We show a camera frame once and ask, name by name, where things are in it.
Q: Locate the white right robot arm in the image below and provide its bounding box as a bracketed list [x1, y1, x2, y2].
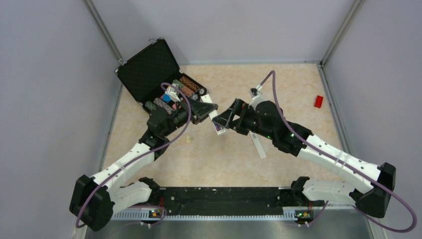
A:
[212, 99, 396, 218]

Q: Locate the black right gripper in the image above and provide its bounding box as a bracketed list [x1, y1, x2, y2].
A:
[213, 98, 275, 140]

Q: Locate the blue purple battery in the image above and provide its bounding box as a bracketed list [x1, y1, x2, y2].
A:
[214, 124, 221, 132]

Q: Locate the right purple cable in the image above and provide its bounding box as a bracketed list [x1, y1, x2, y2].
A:
[258, 70, 418, 234]

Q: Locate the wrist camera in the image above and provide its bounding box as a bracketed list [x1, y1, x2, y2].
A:
[249, 85, 266, 109]
[165, 85, 181, 102]

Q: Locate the blue poker chip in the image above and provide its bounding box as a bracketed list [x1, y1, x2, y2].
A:
[161, 94, 171, 103]

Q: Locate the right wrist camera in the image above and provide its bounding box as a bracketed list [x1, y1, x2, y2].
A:
[249, 85, 266, 109]

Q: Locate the white remote control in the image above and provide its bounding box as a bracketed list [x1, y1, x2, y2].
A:
[201, 94, 226, 135]

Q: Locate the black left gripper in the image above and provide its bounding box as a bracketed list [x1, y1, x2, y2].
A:
[162, 94, 218, 136]

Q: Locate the purple cable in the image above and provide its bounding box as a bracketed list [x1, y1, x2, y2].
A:
[75, 82, 193, 229]
[258, 70, 418, 234]

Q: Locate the red block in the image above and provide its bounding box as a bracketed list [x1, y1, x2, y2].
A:
[314, 95, 324, 109]

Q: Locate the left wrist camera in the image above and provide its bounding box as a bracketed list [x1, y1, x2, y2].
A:
[165, 85, 181, 102]

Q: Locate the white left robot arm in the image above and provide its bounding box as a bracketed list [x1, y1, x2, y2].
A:
[69, 100, 218, 231]

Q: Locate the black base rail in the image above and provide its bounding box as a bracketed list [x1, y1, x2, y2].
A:
[131, 186, 322, 226]

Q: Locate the black poker chip case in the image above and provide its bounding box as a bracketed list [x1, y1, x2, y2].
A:
[115, 38, 209, 114]

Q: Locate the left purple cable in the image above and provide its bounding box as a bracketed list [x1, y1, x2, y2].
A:
[75, 82, 193, 229]

